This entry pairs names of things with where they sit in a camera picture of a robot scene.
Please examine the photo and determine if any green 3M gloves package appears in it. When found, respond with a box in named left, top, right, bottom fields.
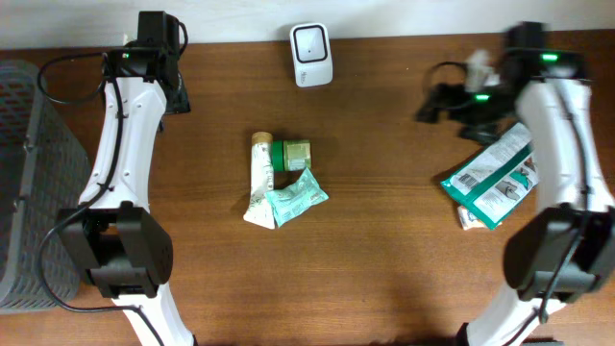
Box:
left=441, top=123, right=539, bottom=230

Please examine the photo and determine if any small orange box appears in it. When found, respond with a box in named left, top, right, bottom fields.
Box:
left=457, top=206, right=487, bottom=231

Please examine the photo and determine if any white cream tube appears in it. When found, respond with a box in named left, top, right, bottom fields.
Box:
left=243, top=132, right=275, bottom=230

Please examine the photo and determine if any green lid jar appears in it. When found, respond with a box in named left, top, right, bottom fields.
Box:
left=271, top=139, right=311, bottom=172

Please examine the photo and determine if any light teal wipes pack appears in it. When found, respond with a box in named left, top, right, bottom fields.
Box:
left=265, top=168, right=329, bottom=228

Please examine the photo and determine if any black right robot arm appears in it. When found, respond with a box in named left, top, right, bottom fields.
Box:
left=417, top=22, right=614, bottom=345

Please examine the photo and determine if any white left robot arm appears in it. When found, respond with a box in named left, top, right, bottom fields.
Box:
left=58, top=11, right=197, bottom=345

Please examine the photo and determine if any white barcode scanner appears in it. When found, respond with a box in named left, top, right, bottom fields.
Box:
left=289, top=23, right=333, bottom=87

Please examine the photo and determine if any grey plastic mesh basket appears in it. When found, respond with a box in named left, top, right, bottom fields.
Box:
left=1, top=61, right=91, bottom=314

